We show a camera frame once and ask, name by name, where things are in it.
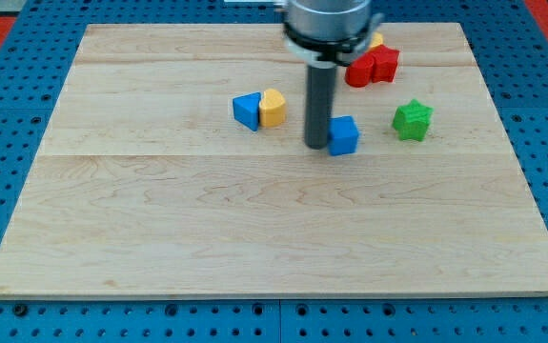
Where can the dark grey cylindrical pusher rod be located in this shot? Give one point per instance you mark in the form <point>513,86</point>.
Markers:
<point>320,94</point>

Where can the yellow block behind arm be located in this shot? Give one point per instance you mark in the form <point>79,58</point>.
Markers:
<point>376,41</point>

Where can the blue triangle block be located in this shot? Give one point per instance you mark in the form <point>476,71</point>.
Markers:
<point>246,110</point>

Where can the red cylinder block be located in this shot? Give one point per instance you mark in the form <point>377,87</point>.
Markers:
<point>359,73</point>

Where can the yellow heart block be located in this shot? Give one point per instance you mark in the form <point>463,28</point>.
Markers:
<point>272,108</point>

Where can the blue cube block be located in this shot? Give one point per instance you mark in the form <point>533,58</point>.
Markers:
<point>343,135</point>

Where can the red star block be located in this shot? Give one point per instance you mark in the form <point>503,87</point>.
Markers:
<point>385,63</point>

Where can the green star block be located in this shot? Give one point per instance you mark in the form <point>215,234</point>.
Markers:
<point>412,121</point>

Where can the light wooden board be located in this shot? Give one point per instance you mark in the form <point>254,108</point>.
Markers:
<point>144,186</point>

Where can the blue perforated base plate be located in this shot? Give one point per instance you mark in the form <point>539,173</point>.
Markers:
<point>512,52</point>

